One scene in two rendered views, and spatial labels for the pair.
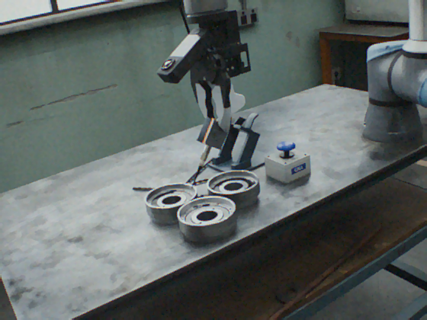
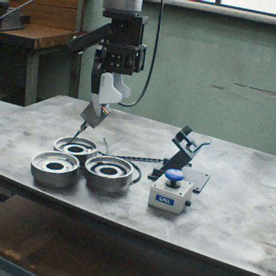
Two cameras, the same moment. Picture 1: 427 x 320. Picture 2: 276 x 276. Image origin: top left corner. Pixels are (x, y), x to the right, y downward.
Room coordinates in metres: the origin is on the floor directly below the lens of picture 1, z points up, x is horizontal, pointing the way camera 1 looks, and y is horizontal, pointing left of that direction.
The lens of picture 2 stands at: (0.40, -0.72, 1.24)
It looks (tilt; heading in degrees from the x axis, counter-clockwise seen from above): 22 degrees down; 54
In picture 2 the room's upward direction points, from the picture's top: 8 degrees clockwise
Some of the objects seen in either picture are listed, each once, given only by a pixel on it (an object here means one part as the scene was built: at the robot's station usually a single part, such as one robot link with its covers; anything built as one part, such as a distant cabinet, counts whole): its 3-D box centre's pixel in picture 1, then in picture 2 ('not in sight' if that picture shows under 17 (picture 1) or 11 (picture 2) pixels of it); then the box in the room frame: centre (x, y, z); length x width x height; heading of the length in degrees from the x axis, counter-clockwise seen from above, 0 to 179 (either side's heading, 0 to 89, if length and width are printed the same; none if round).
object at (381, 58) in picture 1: (393, 68); not in sight; (1.09, -0.45, 0.97); 0.13 x 0.12 x 0.14; 15
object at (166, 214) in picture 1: (172, 203); (75, 153); (0.84, 0.10, 0.82); 0.10 x 0.10 x 0.04
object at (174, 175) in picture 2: (286, 153); (173, 182); (0.94, -0.15, 0.85); 0.04 x 0.04 x 0.05
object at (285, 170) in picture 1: (289, 163); (173, 194); (0.94, -0.15, 0.82); 0.08 x 0.07 x 0.05; 120
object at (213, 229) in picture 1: (207, 219); (54, 169); (0.75, 0.04, 0.82); 0.10 x 0.10 x 0.04
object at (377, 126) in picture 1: (392, 113); not in sight; (1.09, -0.45, 0.85); 0.15 x 0.15 x 0.10
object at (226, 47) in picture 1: (216, 46); (121, 42); (0.85, -0.02, 1.11); 0.09 x 0.08 x 0.12; 127
